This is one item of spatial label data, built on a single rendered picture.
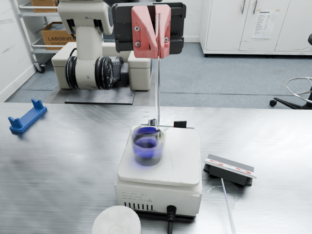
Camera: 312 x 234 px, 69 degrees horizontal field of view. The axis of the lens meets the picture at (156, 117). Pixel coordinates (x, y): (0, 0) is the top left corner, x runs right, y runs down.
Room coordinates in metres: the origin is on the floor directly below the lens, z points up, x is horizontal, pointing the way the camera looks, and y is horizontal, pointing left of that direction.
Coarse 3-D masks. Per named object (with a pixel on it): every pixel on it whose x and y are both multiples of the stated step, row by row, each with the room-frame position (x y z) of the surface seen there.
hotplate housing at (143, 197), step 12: (120, 180) 0.21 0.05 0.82; (120, 192) 0.20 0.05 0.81; (132, 192) 0.20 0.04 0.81; (144, 192) 0.20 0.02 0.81; (156, 192) 0.20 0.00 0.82; (168, 192) 0.20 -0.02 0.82; (180, 192) 0.20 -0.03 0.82; (192, 192) 0.19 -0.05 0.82; (120, 204) 0.20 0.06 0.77; (132, 204) 0.20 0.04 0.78; (144, 204) 0.20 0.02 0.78; (156, 204) 0.20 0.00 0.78; (168, 204) 0.19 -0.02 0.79; (180, 204) 0.19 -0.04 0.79; (192, 204) 0.19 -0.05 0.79; (168, 216) 0.18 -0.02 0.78; (192, 216) 0.19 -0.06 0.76
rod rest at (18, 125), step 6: (36, 102) 0.49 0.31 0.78; (36, 108) 0.49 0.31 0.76; (42, 108) 0.49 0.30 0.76; (30, 114) 0.46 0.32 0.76; (36, 114) 0.46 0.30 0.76; (12, 120) 0.41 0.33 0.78; (18, 120) 0.41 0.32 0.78; (24, 120) 0.44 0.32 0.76; (30, 120) 0.44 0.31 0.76; (12, 126) 0.42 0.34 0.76; (18, 126) 0.41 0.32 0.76; (24, 126) 0.42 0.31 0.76
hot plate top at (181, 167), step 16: (176, 128) 0.31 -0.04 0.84; (128, 144) 0.27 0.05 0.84; (176, 144) 0.27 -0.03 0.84; (192, 144) 0.27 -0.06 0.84; (128, 160) 0.24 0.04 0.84; (176, 160) 0.24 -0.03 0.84; (192, 160) 0.24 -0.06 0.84; (128, 176) 0.21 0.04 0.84; (144, 176) 0.21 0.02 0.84; (160, 176) 0.21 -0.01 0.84; (176, 176) 0.21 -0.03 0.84; (192, 176) 0.21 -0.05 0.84
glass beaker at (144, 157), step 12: (144, 108) 0.27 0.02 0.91; (132, 120) 0.25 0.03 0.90; (144, 120) 0.27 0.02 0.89; (132, 132) 0.23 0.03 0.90; (132, 144) 0.23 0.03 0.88; (144, 144) 0.22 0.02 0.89; (156, 144) 0.22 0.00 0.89; (132, 156) 0.23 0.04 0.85; (144, 156) 0.22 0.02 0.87; (156, 156) 0.22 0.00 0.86; (144, 168) 0.22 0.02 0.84
